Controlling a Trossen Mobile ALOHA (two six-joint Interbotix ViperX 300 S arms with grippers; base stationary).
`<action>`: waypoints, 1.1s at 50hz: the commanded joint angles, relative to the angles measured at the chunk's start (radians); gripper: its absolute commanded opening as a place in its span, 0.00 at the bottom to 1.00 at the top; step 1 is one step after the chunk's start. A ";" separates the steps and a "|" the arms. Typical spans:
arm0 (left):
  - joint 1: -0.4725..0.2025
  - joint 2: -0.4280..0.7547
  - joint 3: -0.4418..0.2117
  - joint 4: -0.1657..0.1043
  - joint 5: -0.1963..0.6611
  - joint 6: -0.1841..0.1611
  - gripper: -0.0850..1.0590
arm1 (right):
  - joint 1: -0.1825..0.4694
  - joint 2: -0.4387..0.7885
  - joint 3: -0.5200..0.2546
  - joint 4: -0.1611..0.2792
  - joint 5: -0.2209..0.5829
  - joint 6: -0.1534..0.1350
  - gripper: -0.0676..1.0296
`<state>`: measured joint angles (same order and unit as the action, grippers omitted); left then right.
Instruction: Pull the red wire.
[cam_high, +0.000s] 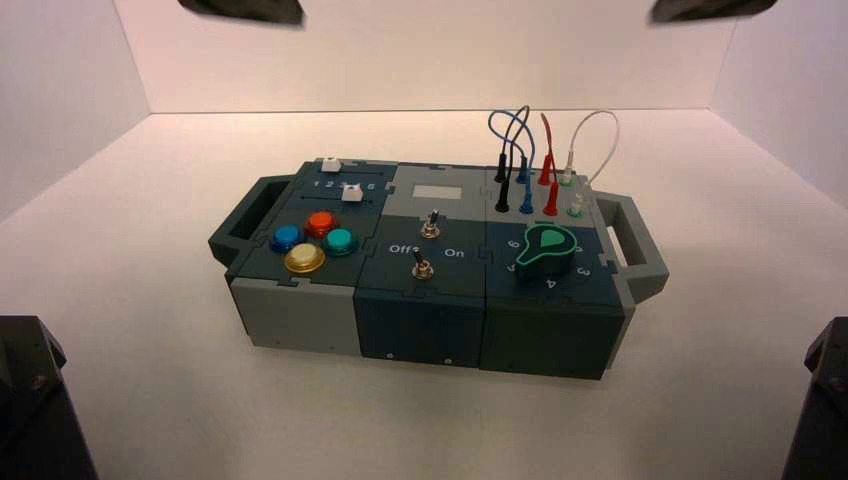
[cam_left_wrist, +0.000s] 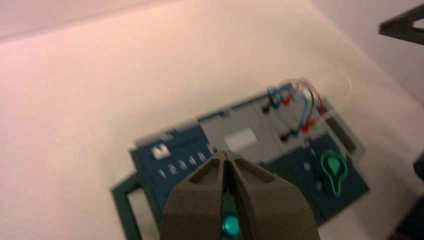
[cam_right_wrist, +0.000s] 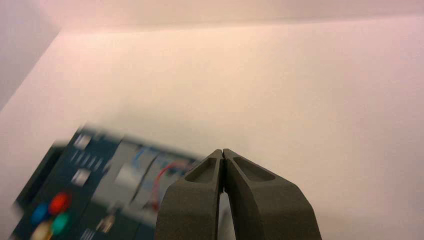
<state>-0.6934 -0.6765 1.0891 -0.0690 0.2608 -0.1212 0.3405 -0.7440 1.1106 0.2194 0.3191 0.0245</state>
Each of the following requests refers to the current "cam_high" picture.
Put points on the yellow round push button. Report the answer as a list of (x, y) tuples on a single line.
[(305, 258)]

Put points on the dark teal grey control box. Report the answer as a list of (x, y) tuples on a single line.
[(417, 318)]

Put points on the metal toggle switch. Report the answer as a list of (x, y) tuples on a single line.
[(420, 265), (430, 225)]

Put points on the teal round push button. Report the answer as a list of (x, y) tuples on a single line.
[(340, 242)]

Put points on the white rectangular label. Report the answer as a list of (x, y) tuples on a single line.
[(437, 193)]

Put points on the white slider knob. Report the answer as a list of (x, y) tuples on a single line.
[(352, 193), (330, 164)]

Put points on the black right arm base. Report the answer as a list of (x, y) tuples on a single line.
[(821, 404)]

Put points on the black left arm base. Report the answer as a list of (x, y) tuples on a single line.
[(26, 404)]

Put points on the red round push button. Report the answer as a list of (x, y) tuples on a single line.
[(322, 224)]

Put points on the blue round push button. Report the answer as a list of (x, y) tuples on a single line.
[(287, 238)]

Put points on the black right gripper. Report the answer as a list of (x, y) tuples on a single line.
[(702, 8)]

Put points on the green rotary pointer knob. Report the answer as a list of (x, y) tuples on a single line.
[(546, 252)]

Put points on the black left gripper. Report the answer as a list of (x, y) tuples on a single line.
[(252, 9)]

